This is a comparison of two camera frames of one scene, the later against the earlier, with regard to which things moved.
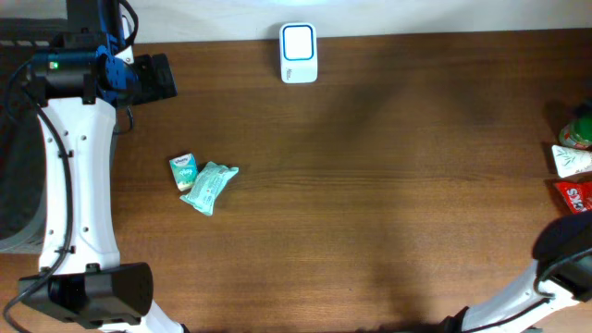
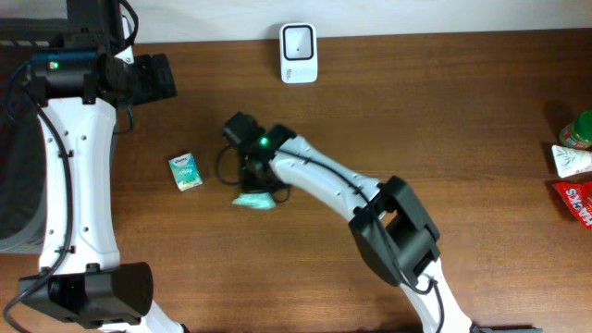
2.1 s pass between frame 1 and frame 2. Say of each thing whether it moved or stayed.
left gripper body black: stayed
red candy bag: stayed
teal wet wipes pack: moved
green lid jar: stayed
